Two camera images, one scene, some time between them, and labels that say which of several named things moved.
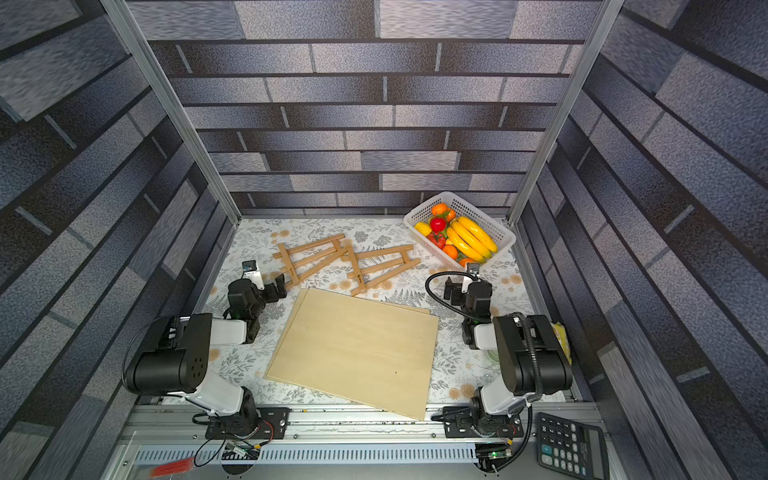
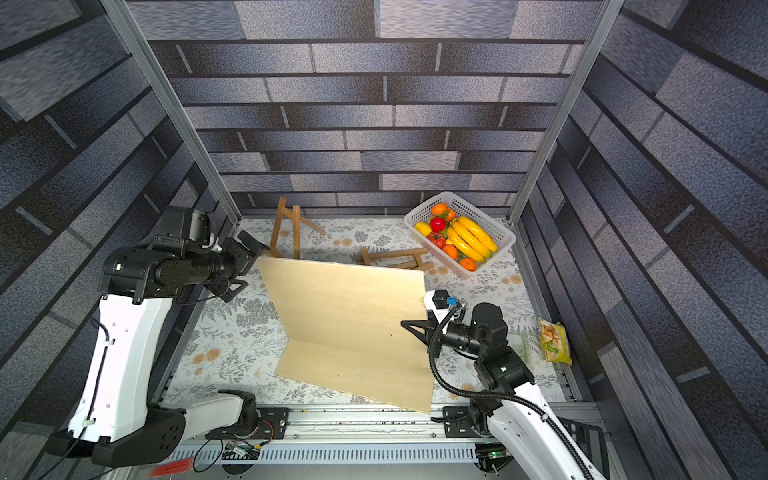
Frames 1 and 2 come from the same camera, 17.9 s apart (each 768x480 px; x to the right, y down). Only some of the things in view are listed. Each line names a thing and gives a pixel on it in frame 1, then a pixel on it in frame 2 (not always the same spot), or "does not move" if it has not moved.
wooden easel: [302, 260] to [295, 213]
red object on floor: [172, 468] does not move
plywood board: [302, 298] to [398, 375]
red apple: [438, 224] does not move
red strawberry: [439, 238] does not move
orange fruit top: [441, 208] does not move
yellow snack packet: [563, 340] does not move
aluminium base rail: [171, 442] does not move
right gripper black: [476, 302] to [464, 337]
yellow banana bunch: [470, 239] does not move
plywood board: [376, 353] to [344, 303]
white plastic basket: [458, 230] does not move
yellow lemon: [423, 228] does not move
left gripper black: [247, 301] to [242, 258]
